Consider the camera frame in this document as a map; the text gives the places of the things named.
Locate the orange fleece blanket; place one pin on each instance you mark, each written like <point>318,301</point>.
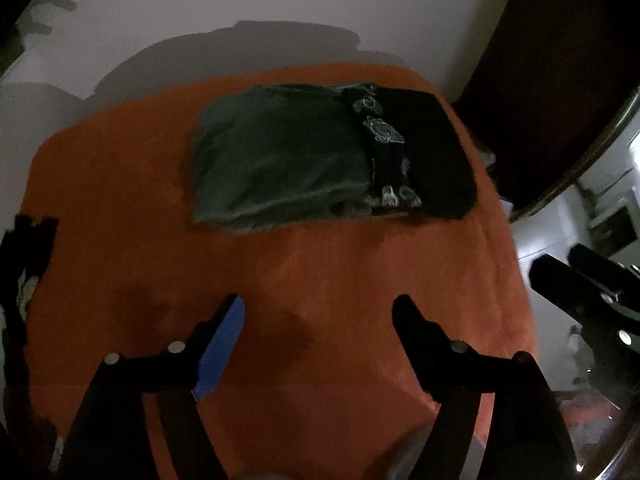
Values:
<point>325,270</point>

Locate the grey-green folded garment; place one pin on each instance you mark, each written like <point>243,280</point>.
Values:
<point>275,160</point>

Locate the black paisley print garment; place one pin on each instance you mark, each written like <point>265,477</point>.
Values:
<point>435,150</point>

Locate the dark wooden door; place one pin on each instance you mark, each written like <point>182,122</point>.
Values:
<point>550,70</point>

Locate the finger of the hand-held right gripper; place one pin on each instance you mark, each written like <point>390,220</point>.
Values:
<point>600,267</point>
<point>565,285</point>

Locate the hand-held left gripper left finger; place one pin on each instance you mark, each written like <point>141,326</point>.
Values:
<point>220,350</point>

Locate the black garment with white trim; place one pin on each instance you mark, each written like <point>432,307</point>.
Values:
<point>25,260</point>

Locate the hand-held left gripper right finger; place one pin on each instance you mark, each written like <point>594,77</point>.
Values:
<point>415,345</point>

